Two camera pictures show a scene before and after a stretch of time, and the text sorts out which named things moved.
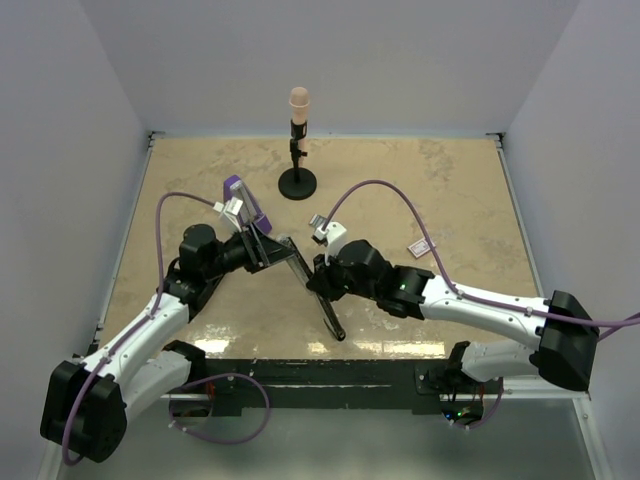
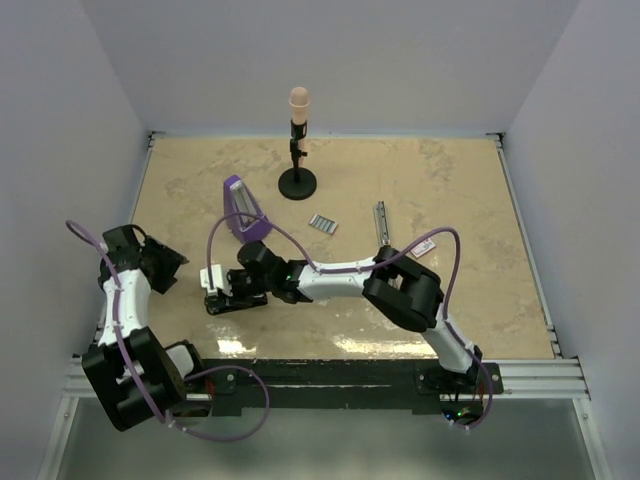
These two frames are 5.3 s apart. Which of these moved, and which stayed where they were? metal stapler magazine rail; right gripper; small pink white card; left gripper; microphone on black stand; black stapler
Moved: metal stapler magazine rail; left gripper; black stapler; right gripper
Stayed: microphone on black stand; small pink white card
